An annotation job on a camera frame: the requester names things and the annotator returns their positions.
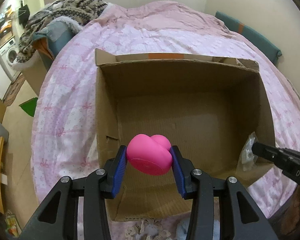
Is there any pink floral bed quilt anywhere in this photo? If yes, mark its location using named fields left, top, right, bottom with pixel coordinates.
left=30, top=0, right=300, bottom=240

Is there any patterned knit fleece blanket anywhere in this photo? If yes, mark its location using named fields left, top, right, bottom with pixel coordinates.
left=12, top=0, right=108, bottom=71

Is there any beige lace scrunchie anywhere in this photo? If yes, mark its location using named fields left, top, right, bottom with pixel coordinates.
left=125, top=219, right=172, bottom=240

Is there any clear plastic bagged item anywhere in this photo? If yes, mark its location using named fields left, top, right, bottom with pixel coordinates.
left=239, top=132, right=257, bottom=171

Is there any teal cushion with orange stripe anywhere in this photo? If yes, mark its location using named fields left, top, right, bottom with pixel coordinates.
left=215, top=11, right=282, bottom=66

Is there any light blue fluffy cloth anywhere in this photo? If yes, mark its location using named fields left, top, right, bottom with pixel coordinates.
left=176, top=219, right=221, bottom=240

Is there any black hanging garment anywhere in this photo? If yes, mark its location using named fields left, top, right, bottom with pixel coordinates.
left=18, top=5, right=30, bottom=28

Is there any brown cardboard box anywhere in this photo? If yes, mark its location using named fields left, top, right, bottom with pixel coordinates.
left=93, top=48, right=276, bottom=222

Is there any pink heart-shaped squishy toy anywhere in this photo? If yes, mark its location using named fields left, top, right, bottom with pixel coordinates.
left=126, top=134, right=172, bottom=176

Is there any white washing machine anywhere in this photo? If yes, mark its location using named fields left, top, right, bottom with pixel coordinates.
left=0, top=36, right=20, bottom=83

